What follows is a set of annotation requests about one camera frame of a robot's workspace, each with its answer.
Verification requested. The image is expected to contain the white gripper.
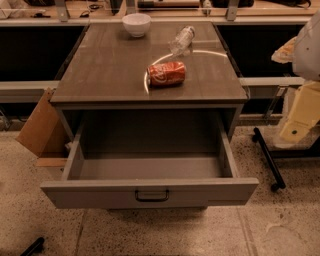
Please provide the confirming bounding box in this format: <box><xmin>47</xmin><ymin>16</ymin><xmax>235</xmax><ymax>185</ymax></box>
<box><xmin>271</xmin><ymin>11</ymin><xmax>320</xmax><ymax>144</ymax></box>

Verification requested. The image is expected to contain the red coke can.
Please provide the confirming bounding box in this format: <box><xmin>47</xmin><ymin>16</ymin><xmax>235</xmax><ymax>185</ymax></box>
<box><xmin>147</xmin><ymin>61</ymin><xmax>186</xmax><ymax>87</ymax></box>

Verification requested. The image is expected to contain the open grey top drawer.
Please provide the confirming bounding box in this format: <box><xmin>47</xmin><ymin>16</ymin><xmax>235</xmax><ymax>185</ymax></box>
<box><xmin>41</xmin><ymin>109</ymin><xmax>258</xmax><ymax>209</ymax></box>

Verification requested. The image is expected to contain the grey drawer cabinet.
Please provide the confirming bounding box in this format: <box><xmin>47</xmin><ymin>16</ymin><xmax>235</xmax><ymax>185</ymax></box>
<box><xmin>51</xmin><ymin>22</ymin><xmax>248</xmax><ymax>137</ymax></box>

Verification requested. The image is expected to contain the black base leg right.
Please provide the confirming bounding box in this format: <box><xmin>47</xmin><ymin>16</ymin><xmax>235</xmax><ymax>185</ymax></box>
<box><xmin>252</xmin><ymin>127</ymin><xmax>286</xmax><ymax>192</ymax></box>

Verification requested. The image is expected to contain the black base leg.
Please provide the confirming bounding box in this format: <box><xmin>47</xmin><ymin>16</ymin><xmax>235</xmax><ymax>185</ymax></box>
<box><xmin>20</xmin><ymin>237</ymin><xmax>45</xmax><ymax>256</ymax></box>
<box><xmin>252</xmin><ymin>127</ymin><xmax>286</xmax><ymax>192</ymax></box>

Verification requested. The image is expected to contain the clear plastic water bottle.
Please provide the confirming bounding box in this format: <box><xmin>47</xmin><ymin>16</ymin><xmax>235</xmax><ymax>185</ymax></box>
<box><xmin>169</xmin><ymin>26</ymin><xmax>195</xmax><ymax>56</ymax></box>

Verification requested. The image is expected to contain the white ceramic bowl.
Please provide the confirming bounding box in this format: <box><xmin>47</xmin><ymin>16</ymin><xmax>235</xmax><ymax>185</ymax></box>
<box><xmin>122</xmin><ymin>13</ymin><xmax>151</xmax><ymax>37</ymax></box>

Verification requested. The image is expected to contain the brown cardboard piece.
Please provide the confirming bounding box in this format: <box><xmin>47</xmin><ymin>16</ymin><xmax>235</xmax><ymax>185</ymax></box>
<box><xmin>16</xmin><ymin>88</ymin><xmax>69</xmax><ymax>167</ymax></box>

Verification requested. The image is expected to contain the black base leg left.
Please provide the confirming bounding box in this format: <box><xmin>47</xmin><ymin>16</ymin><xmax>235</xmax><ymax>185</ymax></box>
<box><xmin>20</xmin><ymin>237</ymin><xmax>45</xmax><ymax>256</ymax></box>

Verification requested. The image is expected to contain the black drawer handle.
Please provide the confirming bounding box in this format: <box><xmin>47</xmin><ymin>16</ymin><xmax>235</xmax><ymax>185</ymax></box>
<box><xmin>135</xmin><ymin>190</ymin><xmax>169</xmax><ymax>203</ymax></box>

